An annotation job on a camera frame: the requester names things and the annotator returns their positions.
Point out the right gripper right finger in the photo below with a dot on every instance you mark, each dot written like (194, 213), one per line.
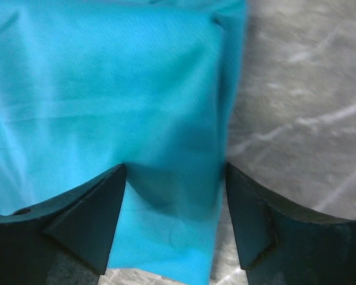
(281, 242)

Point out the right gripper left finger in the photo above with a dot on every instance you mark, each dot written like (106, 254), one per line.
(66, 239)

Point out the teal t shirt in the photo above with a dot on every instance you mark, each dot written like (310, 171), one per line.
(86, 85)

